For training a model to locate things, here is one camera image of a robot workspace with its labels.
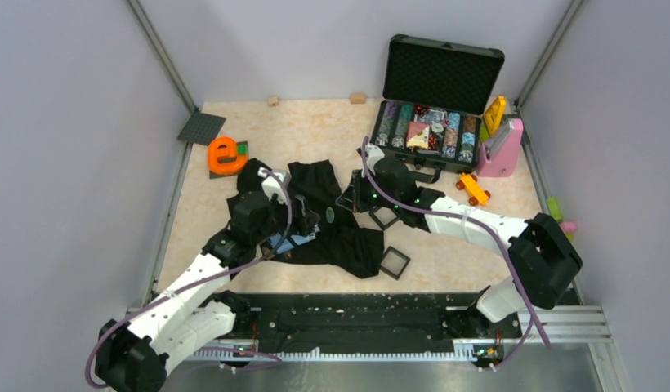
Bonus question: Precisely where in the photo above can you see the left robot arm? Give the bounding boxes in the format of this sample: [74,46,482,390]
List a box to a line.
[85,188,332,391]

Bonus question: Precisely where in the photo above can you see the small wooden block right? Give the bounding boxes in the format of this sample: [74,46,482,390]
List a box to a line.
[349,92,367,105]

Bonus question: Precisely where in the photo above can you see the black square frame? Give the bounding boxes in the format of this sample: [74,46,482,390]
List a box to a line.
[368,207,400,231]
[380,247,411,280]

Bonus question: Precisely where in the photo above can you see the black poker chip case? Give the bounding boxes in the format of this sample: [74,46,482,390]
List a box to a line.
[370,34,505,184]

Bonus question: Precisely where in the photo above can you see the lower black square frame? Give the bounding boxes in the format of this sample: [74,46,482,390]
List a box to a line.
[380,247,411,280]

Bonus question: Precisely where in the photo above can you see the green and pink toy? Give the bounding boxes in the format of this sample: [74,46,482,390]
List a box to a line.
[546,197,578,241]

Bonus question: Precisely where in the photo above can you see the yellow toy car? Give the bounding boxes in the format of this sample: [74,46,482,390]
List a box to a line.
[455,173,491,207]

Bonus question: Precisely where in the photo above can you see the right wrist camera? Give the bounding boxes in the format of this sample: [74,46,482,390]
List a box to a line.
[362,143,386,172]

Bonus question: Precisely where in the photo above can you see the orange tape dispenser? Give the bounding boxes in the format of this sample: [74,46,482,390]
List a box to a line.
[207,136,248,176]

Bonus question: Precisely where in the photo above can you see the dark grey lego baseplate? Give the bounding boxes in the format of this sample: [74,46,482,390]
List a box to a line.
[177,110,226,146]

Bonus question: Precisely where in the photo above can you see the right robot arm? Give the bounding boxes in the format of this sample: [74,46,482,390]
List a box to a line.
[336,158,583,336]

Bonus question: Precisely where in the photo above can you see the yellow toy piece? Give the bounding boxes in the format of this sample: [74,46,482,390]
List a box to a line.
[480,96,507,143]

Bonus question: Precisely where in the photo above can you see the upper black square frame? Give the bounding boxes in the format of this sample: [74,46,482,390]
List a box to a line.
[368,207,400,231]

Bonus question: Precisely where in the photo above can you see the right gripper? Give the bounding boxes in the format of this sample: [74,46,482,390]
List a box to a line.
[337,168,400,213]

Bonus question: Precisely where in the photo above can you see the pink box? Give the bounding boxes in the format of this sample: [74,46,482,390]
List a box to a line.
[476,116,524,178]

